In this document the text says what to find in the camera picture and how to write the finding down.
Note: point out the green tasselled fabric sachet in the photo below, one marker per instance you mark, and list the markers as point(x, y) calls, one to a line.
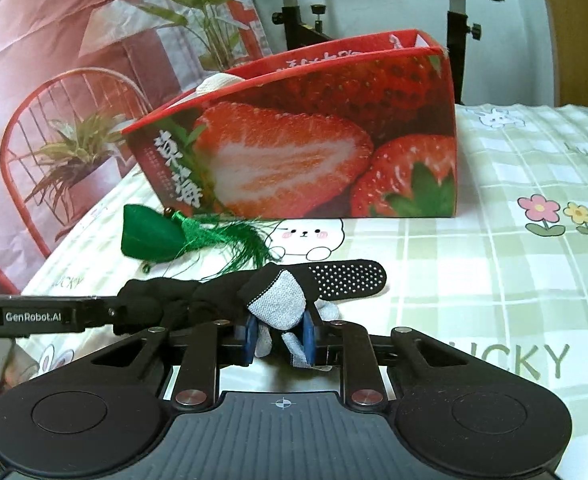
point(146, 235)

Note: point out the wooden door panel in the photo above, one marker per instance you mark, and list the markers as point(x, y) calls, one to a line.
point(584, 35)

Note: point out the red printed backdrop cloth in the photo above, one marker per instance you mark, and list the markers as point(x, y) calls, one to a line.
point(48, 35)

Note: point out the green checked bunny tablecloth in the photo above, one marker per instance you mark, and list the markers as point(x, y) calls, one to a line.
point(474, 270)

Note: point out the black grey grip sock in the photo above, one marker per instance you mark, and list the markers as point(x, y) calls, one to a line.
point(274, 305)

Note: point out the black exercise bike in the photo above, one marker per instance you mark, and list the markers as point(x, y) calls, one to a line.
point(294, 20)

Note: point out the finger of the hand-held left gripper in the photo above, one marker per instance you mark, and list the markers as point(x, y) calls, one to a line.
point(101, 310)

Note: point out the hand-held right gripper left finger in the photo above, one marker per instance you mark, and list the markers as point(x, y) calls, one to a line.
point(249, 345)

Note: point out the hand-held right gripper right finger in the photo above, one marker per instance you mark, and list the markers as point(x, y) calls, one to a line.
point(308, 345)

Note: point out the red strawberry print cardboard box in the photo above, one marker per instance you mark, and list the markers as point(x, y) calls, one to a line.
point(324, 135)

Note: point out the white cloth item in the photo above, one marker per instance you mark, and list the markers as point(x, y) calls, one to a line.
point(218, 82)

